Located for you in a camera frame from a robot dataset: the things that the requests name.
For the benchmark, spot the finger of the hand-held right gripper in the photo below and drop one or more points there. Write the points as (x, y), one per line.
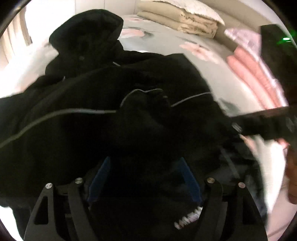
(262, 125)

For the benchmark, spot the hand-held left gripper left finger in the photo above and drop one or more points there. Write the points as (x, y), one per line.
(99, 182)

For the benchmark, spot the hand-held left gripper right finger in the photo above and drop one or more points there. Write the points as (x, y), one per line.
(190, 183)

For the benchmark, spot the black jacket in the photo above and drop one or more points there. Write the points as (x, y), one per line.
(116, 92)

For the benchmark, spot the person's right hand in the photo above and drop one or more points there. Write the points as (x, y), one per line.
(292, 171)

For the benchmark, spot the pink patterned cloth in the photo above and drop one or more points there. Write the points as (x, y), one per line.
(246, 38)

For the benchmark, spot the folded pink blanket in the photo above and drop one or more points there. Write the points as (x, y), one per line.
(246, 67)

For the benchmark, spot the beige padded headboard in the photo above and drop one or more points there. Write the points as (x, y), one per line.
(236, 22)

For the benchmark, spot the white patterned pillow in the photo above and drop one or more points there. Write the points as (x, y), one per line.
(205, 11)

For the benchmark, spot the bed with floral bedspread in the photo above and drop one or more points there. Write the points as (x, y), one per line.
(167, 44)

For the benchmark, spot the folded beige quilt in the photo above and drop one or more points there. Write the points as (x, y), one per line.
(167, 16)

